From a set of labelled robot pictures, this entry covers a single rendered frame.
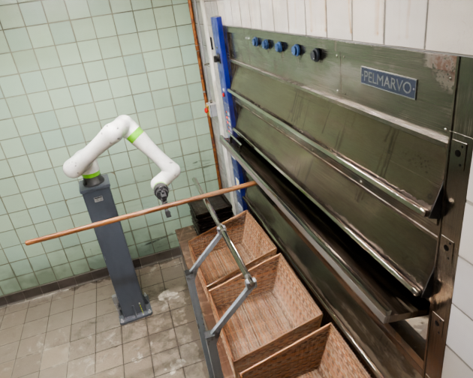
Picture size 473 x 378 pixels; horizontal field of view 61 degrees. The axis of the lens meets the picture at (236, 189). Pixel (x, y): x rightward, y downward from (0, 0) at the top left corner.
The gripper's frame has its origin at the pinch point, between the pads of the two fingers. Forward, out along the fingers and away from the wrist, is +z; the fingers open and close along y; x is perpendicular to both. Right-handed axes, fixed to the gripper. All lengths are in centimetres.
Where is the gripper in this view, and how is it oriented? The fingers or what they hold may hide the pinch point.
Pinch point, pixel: (166, 206)
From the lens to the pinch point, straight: 243.6
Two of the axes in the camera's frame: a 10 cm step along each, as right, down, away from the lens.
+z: 3.0, 3.9, -8.7
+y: 1.3, 8.9, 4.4
